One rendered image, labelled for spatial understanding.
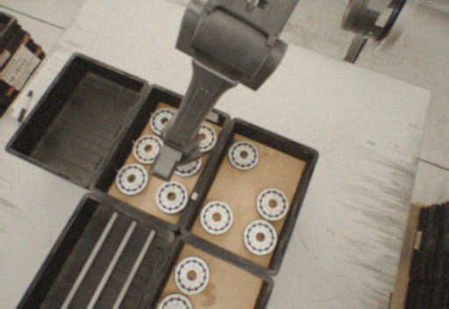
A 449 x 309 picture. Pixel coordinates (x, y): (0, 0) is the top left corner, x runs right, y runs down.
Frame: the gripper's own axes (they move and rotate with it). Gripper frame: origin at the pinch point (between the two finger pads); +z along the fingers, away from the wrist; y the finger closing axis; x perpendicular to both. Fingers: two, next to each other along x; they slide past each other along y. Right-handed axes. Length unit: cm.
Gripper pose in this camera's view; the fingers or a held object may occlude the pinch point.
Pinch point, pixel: (184, 159)
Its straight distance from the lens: 91.3
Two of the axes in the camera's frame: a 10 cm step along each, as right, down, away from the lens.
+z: 0.0, 3.0, 9.5
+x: -3.6, -8.9, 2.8
